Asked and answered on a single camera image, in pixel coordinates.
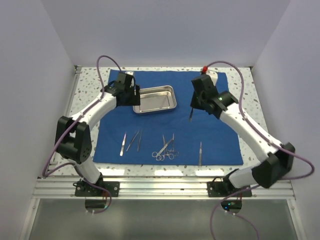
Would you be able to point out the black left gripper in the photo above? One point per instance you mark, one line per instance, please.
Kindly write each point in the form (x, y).
(135, 99)

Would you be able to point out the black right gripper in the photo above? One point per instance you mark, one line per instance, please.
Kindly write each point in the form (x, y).
(193, 103)

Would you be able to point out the stainless steel tray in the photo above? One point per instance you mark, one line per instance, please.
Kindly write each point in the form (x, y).
(156, 99)

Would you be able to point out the blue surgical cloth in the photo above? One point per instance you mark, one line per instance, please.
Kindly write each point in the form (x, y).
(220, 144)

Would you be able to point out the wide steel tweezers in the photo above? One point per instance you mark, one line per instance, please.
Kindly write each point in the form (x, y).
(123, 144)

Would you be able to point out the steel hemostat clamp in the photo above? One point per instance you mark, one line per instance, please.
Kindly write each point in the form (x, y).
(173, 151)
(166, 152)

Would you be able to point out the steel scissors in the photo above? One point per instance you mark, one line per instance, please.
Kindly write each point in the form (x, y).
(158, 155)

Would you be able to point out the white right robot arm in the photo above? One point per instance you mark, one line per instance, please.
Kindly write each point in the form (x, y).
(275, 158)

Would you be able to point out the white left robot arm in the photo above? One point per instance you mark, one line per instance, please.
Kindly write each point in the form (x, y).
(73, 134)

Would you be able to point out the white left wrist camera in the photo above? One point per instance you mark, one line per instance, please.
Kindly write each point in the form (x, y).
(130, 73)

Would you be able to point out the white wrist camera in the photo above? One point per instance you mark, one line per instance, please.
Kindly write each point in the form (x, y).
(213, 76)
(130, 73)

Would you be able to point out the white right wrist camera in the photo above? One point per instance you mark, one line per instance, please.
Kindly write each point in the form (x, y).
(213, 76)

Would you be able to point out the aluminium left side rail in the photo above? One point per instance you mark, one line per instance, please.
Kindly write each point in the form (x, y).
(64, 122)

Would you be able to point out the aluminium rail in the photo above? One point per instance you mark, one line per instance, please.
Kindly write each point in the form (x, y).
(155, 188)
(64, 122)

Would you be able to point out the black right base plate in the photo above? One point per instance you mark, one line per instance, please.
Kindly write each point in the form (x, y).
(220, 188)

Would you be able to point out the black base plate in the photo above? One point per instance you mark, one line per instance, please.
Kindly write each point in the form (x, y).
(220, 188)
(100, 189)

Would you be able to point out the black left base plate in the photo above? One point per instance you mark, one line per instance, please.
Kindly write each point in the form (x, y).
(100, 189)

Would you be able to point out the aluminium front rail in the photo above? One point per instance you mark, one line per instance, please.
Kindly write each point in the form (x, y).
(155, 188)

